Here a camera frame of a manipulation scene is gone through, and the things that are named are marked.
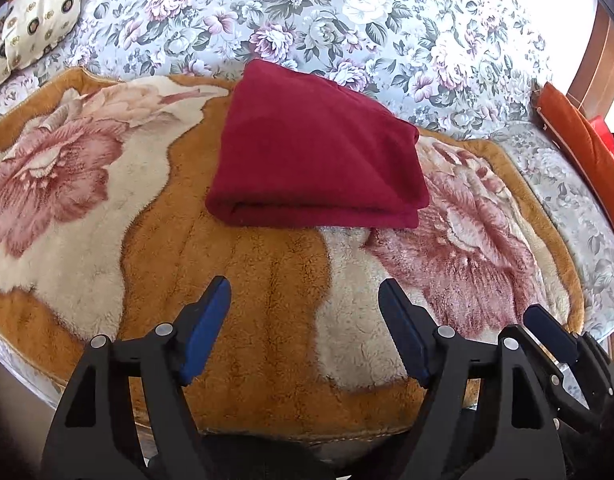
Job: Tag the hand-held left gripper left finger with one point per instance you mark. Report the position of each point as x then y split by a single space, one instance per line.
207 325

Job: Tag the floral quilt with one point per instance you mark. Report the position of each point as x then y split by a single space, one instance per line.
337 10

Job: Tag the red object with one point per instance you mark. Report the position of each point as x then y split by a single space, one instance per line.
601 130

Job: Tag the wooden furniture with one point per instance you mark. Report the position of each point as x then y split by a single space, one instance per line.
599 60

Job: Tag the dark red garment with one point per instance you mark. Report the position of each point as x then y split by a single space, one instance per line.
312 160

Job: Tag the brown plush flower blanket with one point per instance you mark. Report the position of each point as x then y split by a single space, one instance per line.
237 310

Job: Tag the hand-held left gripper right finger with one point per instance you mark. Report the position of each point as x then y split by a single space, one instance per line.
402 325

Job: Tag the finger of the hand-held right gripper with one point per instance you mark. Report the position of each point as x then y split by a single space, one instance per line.
594 360
549 330

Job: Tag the grey floral bed sheet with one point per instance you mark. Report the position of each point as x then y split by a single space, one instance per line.
577 210

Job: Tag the large orange pillow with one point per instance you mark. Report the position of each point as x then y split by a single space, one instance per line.
577 140

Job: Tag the cream patterned pillow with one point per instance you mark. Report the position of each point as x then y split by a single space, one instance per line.
32 25

